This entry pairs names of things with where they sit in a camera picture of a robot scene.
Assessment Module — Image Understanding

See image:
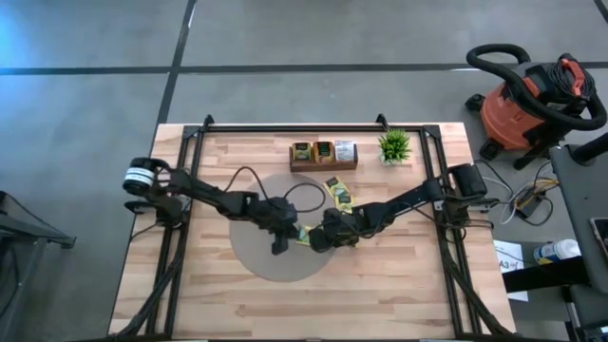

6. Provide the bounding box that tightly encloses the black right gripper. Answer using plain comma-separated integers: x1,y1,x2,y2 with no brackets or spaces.
309,218,367,253

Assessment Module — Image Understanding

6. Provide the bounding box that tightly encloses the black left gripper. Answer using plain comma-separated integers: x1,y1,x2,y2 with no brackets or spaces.
259,218,301,257

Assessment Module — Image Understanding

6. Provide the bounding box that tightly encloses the yellow tea packet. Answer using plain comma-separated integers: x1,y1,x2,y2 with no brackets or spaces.
313,141,335,162

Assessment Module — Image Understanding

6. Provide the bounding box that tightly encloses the orange white tea packet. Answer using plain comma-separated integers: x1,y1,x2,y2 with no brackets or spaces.
334,140,356,162

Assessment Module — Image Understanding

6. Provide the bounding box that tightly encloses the wooden tea organizer box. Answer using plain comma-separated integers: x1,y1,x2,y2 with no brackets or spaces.
288,141,359,173

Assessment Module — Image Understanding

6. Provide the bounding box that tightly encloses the round grey mat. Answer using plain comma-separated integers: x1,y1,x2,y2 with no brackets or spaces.
228,171,336,284

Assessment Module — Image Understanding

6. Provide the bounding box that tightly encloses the green plant in white pot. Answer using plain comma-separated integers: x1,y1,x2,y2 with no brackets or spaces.
378,127,412,166

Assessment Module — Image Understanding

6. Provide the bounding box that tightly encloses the white paper sheet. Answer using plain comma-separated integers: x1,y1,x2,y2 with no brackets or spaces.
492,239,529,303

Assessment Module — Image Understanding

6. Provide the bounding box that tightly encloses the black power adapter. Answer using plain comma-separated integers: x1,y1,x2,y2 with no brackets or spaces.
515,192,547,219

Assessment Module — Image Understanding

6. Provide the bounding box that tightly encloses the black metal stand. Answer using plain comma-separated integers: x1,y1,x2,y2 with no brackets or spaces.
0,189,77,342

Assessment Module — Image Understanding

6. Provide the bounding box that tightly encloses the black shelf bar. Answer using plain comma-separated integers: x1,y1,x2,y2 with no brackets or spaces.
502,256,590,294

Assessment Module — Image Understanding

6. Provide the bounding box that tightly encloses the orange shop vacuum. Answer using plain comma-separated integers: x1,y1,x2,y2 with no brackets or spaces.
464,52,599,158

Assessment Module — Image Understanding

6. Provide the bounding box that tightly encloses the white wipes canister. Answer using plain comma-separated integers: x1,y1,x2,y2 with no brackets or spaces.
533,238,582,266

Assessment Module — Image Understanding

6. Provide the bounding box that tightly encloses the grey desk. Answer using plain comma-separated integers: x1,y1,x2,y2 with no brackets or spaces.
549,142,608,295

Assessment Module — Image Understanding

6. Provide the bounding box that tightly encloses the smartphone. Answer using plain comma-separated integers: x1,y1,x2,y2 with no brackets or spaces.
590,217,608,260

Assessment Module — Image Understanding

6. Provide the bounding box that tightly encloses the black padded bar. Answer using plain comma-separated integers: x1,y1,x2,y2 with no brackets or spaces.
572,132,608,163

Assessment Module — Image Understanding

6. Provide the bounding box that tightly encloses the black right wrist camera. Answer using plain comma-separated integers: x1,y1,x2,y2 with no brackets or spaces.
322,207,355,229

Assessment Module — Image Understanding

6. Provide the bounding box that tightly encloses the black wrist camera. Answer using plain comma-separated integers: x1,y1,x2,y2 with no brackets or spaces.
265,197,299,224
322,207,355,229

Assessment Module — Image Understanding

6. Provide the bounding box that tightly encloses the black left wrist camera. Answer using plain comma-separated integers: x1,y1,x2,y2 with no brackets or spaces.
265,197,299,224

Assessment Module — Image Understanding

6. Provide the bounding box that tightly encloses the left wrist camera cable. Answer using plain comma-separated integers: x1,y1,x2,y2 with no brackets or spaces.
222,165,329,215

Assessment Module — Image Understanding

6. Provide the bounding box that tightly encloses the black aluminium table frame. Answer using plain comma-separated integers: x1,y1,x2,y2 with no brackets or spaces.
111,113,517,342

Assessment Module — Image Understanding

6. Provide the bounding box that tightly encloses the black vacuum hose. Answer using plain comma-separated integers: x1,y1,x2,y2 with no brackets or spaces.
465,43,608,132

